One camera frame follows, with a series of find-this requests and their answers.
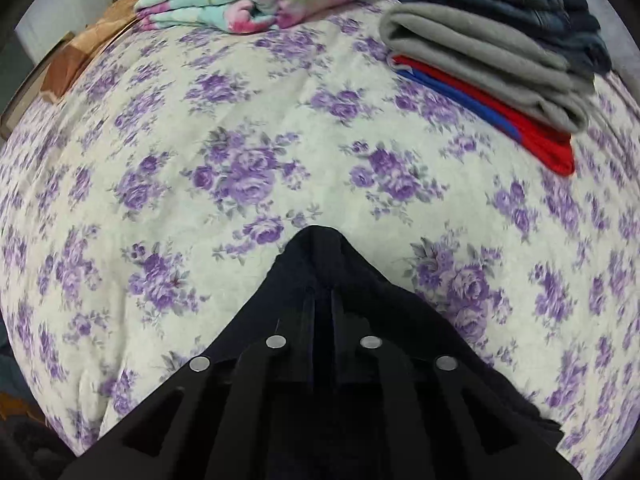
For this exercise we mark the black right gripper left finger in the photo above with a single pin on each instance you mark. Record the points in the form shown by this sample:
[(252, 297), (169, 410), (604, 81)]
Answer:
[(212, 399)]

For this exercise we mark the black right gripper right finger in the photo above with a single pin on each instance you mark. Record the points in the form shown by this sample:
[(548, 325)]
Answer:
[(409, 399)]

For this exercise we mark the dark navy pants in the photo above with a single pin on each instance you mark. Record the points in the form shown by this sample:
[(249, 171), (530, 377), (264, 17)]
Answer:
[(318, 264)]

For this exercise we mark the purple floral bed sheet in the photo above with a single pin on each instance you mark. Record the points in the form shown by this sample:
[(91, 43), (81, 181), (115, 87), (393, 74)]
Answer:
[(138, 214)]

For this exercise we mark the folded red blue garment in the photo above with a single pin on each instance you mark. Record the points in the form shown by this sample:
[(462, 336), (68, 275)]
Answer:
[(548, 145)]

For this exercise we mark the folded grey sweatpants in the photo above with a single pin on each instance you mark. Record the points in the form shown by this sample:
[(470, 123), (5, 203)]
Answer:
[(493, 57)]

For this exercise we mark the brown wooden bed frame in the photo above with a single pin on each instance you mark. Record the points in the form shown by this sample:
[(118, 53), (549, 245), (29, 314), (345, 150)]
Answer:
[(47, 44)]

